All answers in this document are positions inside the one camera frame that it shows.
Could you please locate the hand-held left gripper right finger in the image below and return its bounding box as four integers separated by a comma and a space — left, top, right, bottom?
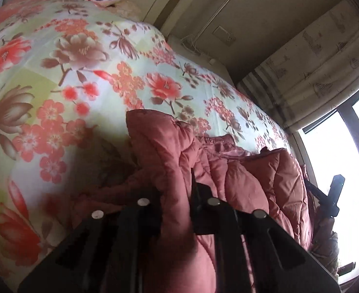
190, 168, 340, 293

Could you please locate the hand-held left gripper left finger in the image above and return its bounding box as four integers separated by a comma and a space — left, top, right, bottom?
18, 186, 162, 293

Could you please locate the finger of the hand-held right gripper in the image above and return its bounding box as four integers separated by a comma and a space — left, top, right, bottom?
304, 175, 346, 219

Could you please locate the pink quilted jacket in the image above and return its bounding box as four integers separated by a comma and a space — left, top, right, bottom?
71, 109, 316, 293

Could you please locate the dark framed window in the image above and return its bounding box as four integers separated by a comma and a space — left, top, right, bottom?
298, 82, 359, 288

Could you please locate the printed beige curtain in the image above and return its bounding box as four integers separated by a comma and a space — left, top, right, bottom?
237, 0, 359, 134

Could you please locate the floral bed sheet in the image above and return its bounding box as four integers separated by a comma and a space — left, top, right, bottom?
0, 0, 293, 293

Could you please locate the white nightstand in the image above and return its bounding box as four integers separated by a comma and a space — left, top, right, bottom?
166, 35, 229, 71

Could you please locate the peach pillow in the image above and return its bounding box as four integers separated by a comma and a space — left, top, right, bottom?
106, 1, 144, 22

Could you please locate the white cable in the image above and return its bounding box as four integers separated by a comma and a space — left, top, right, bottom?
181, 33, 199, 53

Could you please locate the wall socket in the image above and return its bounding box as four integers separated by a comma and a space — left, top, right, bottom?
213, 26, 236, 46

